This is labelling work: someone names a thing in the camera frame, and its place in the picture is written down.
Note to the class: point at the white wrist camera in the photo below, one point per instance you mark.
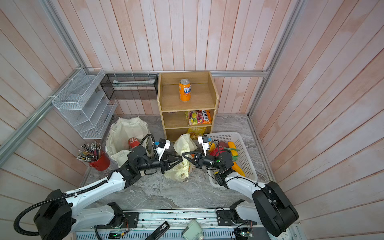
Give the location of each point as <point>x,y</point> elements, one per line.
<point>205,142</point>
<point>160,147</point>

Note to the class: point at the orange fruit toy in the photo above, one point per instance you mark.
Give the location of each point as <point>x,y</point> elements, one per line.
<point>233,149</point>

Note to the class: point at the wooden shelf unit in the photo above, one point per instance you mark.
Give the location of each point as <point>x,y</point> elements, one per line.
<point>204,96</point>

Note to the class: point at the yellow chips bag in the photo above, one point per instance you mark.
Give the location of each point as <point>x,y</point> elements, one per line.
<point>196,132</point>

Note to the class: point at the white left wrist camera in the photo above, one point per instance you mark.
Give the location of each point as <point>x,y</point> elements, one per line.
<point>160,147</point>

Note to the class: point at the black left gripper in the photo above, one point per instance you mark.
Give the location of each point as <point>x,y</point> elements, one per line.
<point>165,160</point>

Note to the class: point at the red cola can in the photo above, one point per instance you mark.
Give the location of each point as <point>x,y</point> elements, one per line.
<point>133,142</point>

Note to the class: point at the floral canvas tote bag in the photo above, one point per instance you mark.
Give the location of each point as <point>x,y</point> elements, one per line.
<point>117,144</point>

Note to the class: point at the grey small display device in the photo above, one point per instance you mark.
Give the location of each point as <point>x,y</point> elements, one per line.
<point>193,231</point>

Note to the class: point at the white wire mesh shelf rack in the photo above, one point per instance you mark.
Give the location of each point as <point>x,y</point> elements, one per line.
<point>84,105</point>

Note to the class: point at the yellow plastic grocery bag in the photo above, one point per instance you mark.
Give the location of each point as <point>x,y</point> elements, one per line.
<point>181,171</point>

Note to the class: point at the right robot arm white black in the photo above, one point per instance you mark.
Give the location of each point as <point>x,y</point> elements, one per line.
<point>271,207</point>

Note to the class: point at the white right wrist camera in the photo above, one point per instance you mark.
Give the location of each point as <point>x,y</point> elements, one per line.
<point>205,142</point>

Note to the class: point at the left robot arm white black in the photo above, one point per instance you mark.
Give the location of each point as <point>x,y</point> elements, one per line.
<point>59,214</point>

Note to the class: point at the black mesh wall basket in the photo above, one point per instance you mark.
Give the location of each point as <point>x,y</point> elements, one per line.
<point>130,87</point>

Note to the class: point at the orange snack bag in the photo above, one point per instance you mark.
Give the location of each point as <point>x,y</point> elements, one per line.
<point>204,117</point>

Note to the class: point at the black remote handset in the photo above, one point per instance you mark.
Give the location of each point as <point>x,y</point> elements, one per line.
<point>159,232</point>

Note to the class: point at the yellow green snack bag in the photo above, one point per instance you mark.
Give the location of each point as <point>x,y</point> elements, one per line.
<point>194,118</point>

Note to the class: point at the dark red mangosteen toy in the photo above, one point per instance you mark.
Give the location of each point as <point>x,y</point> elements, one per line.
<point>223,144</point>

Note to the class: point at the white plastic fruit basket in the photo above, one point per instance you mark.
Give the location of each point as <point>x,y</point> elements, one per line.
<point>244,161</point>

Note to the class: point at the pink dragon fruit toy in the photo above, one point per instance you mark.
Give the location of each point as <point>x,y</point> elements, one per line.
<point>220,150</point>

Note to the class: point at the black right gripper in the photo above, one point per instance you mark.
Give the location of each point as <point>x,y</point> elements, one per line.
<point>200,159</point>

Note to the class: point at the orange carrot corn toy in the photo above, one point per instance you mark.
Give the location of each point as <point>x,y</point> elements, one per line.
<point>238,170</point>

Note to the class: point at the orange Fanta can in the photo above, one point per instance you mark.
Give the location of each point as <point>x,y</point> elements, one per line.
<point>185,90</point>

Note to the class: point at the red pen holder with pens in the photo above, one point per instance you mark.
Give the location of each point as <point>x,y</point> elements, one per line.
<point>94,155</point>

